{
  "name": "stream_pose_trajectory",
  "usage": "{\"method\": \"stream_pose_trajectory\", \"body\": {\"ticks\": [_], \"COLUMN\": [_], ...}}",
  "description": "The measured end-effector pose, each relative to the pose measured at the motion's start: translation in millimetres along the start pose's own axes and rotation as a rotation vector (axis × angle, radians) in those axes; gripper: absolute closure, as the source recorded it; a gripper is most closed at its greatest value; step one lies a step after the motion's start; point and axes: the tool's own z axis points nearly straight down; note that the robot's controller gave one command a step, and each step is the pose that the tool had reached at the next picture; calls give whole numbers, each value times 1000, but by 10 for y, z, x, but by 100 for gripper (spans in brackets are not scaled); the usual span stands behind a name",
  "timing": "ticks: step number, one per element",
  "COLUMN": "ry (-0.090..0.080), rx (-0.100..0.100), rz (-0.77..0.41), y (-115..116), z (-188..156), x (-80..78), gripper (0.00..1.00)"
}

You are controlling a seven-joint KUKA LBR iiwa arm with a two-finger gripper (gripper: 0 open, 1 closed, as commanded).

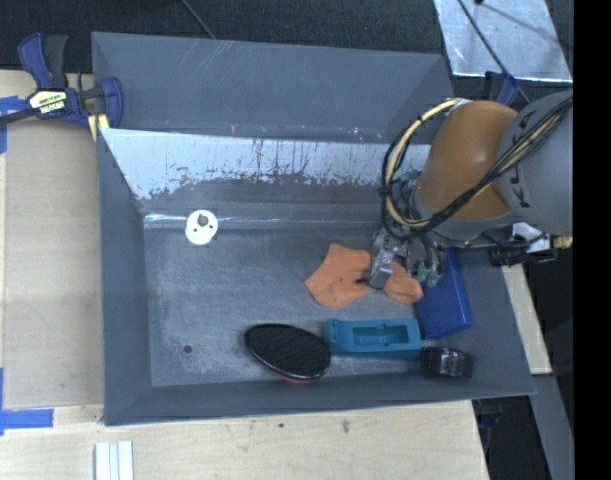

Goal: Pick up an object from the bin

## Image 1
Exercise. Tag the grey metal bin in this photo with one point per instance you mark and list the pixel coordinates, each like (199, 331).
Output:
(235, 288)

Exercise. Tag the black oval disc red rim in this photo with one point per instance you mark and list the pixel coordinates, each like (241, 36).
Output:
(287, 350)

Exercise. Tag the blue flat box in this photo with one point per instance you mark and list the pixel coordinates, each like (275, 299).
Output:
(447, 308)

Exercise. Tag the teal plastic case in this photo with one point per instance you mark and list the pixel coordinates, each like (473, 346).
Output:
(370, 338)

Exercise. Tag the white round plastic piece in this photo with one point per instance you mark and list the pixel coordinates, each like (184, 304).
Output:
(201, 230)

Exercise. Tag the orange cloth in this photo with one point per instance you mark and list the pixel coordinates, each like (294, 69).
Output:
(335, 283)

